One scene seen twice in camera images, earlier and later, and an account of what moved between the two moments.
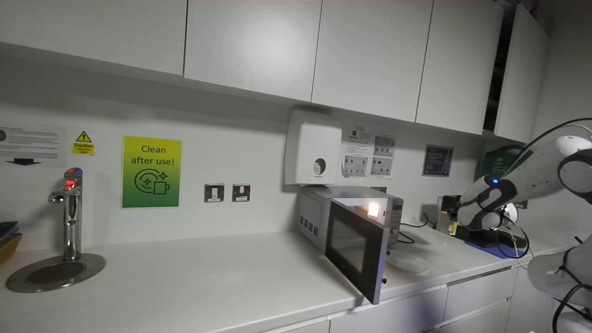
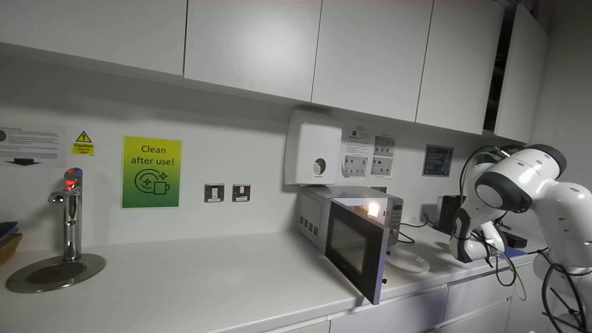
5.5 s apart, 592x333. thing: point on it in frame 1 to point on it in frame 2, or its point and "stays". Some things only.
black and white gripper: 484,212 to 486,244
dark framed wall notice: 438,162 stays
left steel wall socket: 214,194 stays
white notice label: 31,145 stays
